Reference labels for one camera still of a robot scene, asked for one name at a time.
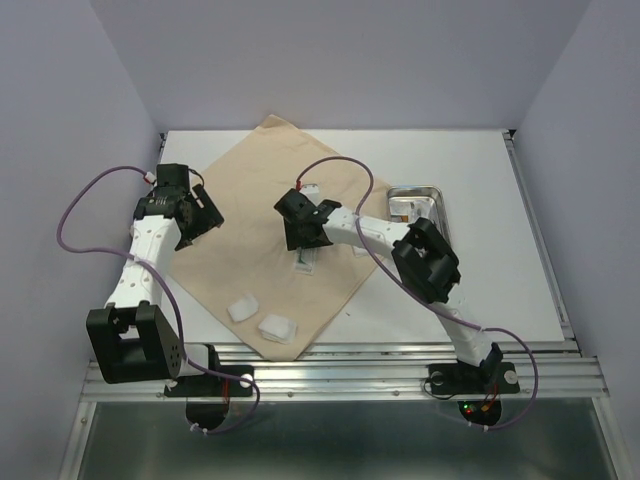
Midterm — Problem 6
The green suture packet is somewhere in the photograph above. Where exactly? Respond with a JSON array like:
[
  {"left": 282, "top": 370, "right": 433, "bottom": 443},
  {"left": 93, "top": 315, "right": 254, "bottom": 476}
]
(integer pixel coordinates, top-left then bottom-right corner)
[{"left": 293, "top": 248, "right": 318, "bottom": 275}]

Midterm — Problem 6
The stainless steel tray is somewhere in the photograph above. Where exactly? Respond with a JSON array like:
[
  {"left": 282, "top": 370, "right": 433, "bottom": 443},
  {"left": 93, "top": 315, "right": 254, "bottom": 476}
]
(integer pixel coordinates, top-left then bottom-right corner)
[{"left": 386, "top": 185, "right": 451, "bottom": 242}]

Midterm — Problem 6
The clear packet black part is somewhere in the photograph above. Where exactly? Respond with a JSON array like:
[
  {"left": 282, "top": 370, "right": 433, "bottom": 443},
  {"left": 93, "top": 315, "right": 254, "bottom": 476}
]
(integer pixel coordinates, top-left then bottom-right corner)
[{"left": 388, "top": 197, "right": 432, "bottom": 223}]

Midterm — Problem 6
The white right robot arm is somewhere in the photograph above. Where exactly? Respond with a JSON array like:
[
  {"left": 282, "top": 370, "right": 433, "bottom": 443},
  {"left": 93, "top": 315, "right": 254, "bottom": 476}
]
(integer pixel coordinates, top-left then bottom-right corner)
[{"left": 274, "top": 188, "right": 502, "bottom": 390}]

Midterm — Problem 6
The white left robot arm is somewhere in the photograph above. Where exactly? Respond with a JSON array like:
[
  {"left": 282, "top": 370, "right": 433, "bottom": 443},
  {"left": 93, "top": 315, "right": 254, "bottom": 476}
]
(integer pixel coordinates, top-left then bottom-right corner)
[{"left": 86, "top": 164, "right": 224, "bottom": 384}]

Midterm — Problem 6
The white gauze pad right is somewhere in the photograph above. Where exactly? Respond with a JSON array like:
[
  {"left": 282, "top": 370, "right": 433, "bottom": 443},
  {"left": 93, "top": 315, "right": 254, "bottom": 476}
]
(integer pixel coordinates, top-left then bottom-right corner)
[{"left": 352, "top": 246, "right": 368, "bottom": 257}]

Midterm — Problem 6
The beige cloth drape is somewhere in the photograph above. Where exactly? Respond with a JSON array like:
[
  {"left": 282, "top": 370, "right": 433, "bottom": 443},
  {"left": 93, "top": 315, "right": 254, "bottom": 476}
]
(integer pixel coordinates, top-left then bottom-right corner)
[{"left": 170, "top": 115, "right": 389, "bottom": 361}]

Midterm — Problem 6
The white gauze pad left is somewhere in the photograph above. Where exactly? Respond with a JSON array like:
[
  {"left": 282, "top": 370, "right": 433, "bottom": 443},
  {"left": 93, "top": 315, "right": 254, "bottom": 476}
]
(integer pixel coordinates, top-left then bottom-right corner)
[{"left": 227, "top": 294, "right": 259, "bottom": 323}]

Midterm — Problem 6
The white gauze pad stack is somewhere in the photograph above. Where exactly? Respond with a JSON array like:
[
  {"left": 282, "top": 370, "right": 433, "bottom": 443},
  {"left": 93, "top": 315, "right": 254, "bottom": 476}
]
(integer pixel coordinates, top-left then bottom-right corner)
[{"left": 258, "top": 314, "right": 297, "bottom": 345}]

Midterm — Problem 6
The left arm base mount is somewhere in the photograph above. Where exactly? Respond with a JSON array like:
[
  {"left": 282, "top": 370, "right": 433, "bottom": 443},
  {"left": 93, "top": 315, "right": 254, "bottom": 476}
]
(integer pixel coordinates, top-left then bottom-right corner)
[{"left": 163, "top": 351, "right": 259, "bottom": 436}]

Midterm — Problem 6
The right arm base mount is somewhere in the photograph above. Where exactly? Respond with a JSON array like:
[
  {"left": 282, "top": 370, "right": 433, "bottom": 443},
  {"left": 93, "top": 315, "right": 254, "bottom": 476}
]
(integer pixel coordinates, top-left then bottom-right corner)
[{"left": 422, "top": 344, "right": 520, "bottom": 429}]

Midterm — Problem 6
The aluminium mounting rail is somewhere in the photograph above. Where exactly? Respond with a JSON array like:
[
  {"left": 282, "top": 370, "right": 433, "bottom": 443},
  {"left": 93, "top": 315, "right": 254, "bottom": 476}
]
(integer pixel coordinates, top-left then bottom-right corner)
[{"left": 79, "top": 341, "right": 606, "bottom": 399}]

